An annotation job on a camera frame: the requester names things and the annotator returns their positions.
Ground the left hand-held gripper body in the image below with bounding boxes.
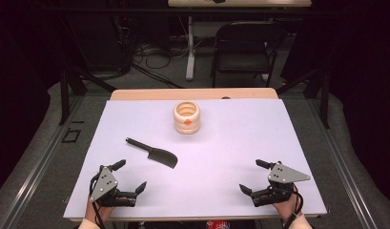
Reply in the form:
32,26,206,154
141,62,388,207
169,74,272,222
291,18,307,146
89,164,136,208

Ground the white table mat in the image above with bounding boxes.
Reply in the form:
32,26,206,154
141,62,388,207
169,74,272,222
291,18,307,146
62,97,328,220

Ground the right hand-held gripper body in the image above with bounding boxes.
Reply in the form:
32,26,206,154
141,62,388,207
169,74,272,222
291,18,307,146
251,161,312,208

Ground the white desk leg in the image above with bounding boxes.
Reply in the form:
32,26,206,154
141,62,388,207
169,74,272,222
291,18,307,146
185,15,197,81

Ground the right hand-held gripper cable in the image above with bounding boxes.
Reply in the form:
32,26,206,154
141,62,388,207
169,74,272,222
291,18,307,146
280,183,304,229

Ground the person's left hand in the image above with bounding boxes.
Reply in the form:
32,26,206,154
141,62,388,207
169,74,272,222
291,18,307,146
84,195,114,225

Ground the person's right hand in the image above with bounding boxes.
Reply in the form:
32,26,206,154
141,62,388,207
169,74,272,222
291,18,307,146
272,187,303,223

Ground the cream ribbed utensil holder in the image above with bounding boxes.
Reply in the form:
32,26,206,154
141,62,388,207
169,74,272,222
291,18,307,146
173,100,202,135

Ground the wooden table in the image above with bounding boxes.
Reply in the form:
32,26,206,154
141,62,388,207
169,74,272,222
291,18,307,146
69,88,321,223

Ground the bundle of floor cables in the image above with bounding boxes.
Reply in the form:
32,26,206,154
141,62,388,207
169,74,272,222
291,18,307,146
131,41,185,90

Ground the aluminium floor rail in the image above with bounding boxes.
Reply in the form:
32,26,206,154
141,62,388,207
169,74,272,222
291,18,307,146
1,94,86,229
306,94,379,229

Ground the hand-held gripper cable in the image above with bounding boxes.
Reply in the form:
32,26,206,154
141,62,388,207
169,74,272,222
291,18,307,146
280,183,304,229
89,173,107,229

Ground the black spatula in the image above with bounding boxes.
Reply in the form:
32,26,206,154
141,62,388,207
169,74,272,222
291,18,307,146
125,136,179,170

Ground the left hand-held gripper cable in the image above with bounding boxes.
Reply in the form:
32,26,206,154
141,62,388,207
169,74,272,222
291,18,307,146
89,173,107,229

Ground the light wooden desk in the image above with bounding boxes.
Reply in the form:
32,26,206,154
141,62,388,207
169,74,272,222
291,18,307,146
167,0,313,9

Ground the red patterned packet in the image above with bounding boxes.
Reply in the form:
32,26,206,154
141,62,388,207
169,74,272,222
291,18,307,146
206,219,231,229

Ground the black metal stand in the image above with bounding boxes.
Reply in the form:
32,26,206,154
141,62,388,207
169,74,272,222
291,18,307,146
276,67,331,130
58,67,118,126

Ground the black folding chair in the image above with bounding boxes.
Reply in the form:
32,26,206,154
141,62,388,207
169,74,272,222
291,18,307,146
210,20,288,89

